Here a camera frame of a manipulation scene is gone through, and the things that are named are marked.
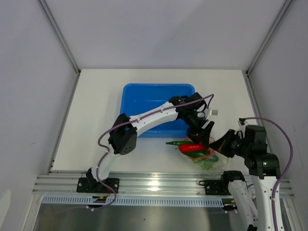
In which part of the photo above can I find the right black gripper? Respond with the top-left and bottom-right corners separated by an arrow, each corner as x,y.
208,129 -> 250,158

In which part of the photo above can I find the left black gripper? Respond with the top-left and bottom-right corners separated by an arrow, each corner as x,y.
184,111 -> 214,150

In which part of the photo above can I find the red chili pepper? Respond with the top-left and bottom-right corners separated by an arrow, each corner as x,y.
179,144 -> 206,153

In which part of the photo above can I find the green chili pepper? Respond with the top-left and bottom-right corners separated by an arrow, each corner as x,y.
166,141 -> 193,146

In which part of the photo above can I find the dark green cucumber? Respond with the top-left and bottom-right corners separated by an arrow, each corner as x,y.
185,150 -> 219,163

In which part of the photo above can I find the clear zip top bag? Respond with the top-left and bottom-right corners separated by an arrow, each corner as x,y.
177,138 -> 228,175

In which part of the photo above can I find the green grape bunch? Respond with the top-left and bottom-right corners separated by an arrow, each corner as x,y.
194,159 -> 214,170

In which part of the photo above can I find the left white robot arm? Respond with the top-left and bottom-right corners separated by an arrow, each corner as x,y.
80,92 -> 214,193

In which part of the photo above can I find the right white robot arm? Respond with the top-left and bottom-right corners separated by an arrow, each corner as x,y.
209,125 -> 284,231

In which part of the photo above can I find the blue plastic bin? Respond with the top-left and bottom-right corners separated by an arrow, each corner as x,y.
120,83 -> 195,138

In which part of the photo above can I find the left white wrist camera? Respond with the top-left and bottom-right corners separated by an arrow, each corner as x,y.
204,108 -> 218,120

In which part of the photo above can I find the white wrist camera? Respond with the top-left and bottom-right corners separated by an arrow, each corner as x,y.
204,108 -> 218,120
238,118 -> 247,127

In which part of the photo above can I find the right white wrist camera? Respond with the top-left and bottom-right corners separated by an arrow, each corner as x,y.
238,118 -> 247,127

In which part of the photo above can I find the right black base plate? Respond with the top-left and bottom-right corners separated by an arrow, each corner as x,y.
198,180 -> 231,196

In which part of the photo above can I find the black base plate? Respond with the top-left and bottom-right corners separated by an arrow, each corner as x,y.
198,180 -> 231,196
76,177 -> 120,193

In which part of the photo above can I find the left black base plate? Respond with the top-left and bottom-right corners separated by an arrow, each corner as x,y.
76,177 -> 120,193

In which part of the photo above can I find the right aluminium frame post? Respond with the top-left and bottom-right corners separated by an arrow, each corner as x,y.
245,0 -> 295,77

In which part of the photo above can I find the aluminium frame post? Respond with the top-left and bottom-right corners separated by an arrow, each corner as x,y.
36,0 -> 81,75
245,0 -> 295,77

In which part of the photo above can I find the aluminium mounting rail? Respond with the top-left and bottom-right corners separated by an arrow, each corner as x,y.
32,171 -> 293,195

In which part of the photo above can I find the left aluminium frame post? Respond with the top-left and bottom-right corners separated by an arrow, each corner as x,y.
36,0 -> 81,75

